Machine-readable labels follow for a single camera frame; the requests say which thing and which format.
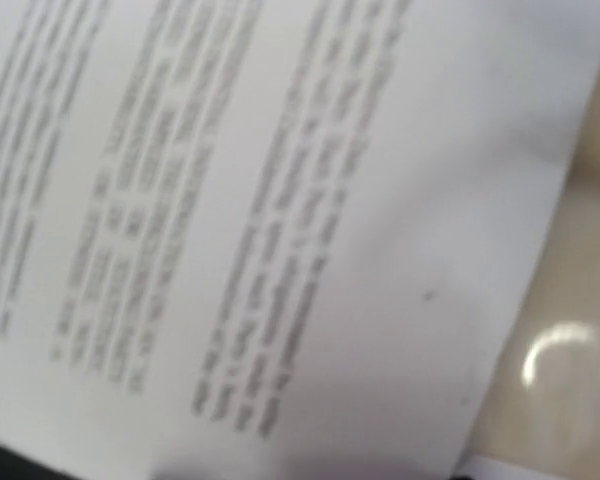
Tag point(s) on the printed text paper sheet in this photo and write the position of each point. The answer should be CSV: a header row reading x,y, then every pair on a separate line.
x,y
272,239

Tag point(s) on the black book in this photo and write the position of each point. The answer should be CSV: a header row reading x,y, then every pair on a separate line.
x,y
15,467

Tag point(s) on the white paper sheet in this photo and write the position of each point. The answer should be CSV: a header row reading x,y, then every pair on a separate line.
x,y
484,468

